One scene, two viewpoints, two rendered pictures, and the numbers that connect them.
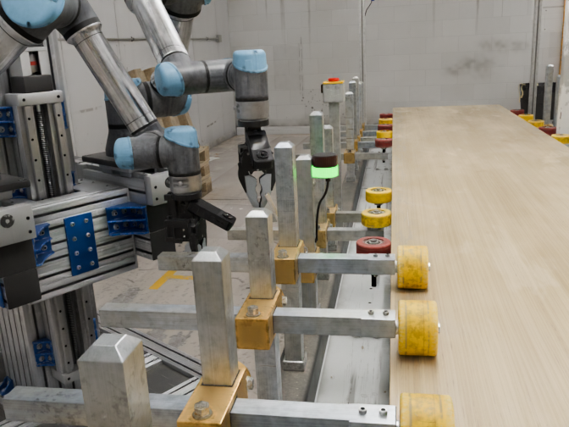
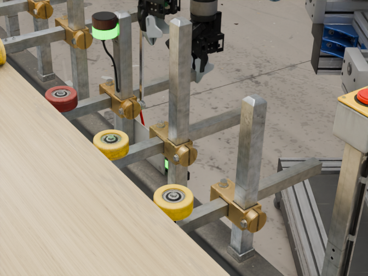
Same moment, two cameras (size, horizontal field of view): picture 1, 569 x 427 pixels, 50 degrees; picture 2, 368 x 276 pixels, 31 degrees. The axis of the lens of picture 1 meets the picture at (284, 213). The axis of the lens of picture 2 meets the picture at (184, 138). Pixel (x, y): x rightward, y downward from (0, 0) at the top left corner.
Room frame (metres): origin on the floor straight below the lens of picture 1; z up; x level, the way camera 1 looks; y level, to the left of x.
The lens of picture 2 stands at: (2.54, -1.05, 1.73)
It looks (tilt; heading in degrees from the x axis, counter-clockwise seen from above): 33 degrees down; 133
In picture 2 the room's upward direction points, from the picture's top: 2 degrees clockwise
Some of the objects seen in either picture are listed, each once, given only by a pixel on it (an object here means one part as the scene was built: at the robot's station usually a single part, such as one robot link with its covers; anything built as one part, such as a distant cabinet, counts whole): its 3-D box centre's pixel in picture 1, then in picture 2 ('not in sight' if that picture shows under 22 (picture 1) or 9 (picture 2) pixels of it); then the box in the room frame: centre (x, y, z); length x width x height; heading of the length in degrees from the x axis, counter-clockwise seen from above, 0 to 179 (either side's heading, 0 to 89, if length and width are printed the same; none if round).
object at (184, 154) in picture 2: (319, 231); (172, 144); (1.61, -0.09, 0.84); 0.14 x 0.06 x 0.05; 169
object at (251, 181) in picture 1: (251, 191); (161, 28); (1.39, 0.08, 1.02); 0.06 x 0.03 x 0.09; 9
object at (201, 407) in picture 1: (201, 409); not in sight; (0.57, 0.10, 0.98); 0.02 x 0.02 x 0.01
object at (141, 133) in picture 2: not in sight; (138, 136); (1.42, -0.03, 0.75); 0.26 x 0.01 x 0.10; 169
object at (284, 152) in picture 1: (290, 261); (77, 39); (1.14, -0.01, 0.93); 0.04 x 0.04 x 0.48; 79
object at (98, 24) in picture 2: (324, 159); (104, 20); (1.37, -0.10, 1.09); 0.06 x 0.06 x 0.02
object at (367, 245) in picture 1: (373, 263); (62, 111); (1.31, -0.20, 0.85); 0.08 x 0.08 x 0.11
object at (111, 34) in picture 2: (325, 170); (104, 30); (1.37, -0.10, 1.07); 0.06 x 0.06 x 0.02
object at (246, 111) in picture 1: (251, 110); not in sight; (1.39, 0.06, 1.21); 0.08 x 0.08 x 0.05
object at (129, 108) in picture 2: (308, 263); (119, 100); (1.36, -0.05, 0.85); 0.14 x 0.06 x 0.05; 169
